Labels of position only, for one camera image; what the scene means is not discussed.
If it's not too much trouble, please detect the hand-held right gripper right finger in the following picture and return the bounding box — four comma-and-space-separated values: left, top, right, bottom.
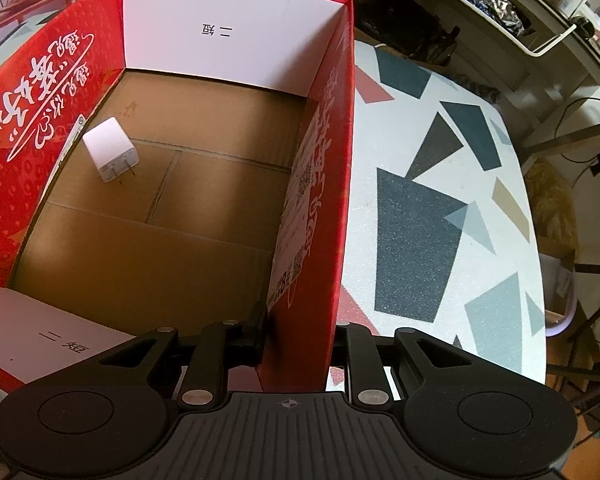
336, 321, 486, 406

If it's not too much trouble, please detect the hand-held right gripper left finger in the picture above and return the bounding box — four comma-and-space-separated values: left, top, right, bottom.
87, 300, 270, 408

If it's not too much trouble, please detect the red cardboard box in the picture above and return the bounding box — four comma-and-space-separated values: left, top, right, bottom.
0, 0, 355, 396

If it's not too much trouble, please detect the white charger plug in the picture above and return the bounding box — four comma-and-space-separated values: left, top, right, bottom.
82, 116, 140, 185

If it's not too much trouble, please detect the yellow cloth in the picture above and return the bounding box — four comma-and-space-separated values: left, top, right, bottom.
522, 157, 579, 257

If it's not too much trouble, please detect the black bag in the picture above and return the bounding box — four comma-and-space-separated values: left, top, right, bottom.
357, 0, 461, 67

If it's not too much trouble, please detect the dark patterned cloth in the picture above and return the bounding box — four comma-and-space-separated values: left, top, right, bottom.
447, 0, 527, 37

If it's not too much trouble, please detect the black cable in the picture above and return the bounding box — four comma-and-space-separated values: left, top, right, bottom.
545, 95, 600, 153

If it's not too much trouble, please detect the white wire basket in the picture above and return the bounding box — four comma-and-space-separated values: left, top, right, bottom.
345, 0, 578, 57

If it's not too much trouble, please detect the wall poster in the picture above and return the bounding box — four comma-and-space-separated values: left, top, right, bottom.
0, 0, 101, 61

